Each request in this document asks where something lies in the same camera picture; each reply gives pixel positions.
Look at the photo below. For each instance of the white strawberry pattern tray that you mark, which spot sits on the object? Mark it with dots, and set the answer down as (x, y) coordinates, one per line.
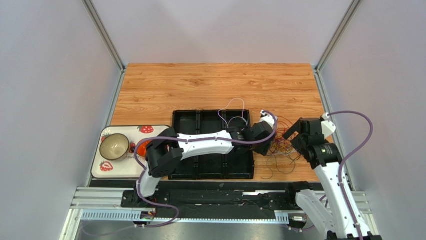
(125, 167)

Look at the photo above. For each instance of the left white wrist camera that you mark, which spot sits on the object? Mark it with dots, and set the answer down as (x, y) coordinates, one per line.
(267, 118)

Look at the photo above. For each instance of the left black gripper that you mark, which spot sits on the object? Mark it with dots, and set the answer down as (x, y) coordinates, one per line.
(263, 150)

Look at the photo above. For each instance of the black six-compartment tray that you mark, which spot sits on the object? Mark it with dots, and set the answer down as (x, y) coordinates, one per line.
(212, 166)

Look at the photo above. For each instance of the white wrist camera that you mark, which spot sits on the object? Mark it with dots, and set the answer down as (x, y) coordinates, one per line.
(327, 126)
(267, 118)

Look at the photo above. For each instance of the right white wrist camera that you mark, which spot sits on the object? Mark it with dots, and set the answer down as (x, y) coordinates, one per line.
(327, 126)

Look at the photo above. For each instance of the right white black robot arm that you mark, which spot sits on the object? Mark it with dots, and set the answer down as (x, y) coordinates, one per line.
(342, 219)

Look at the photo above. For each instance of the orange translucent cup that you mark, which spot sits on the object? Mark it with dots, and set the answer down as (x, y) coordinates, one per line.
(142, 148)

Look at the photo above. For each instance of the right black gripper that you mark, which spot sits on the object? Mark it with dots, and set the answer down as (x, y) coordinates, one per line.
(297, 133)

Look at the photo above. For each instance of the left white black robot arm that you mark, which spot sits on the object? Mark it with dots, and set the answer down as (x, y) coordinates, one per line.
(165, 152)

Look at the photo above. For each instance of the beige ceramic bowl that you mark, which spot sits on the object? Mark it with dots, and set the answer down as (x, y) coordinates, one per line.
(114, 147)

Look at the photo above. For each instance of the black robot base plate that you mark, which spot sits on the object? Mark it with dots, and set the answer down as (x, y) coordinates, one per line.
(225, 200)

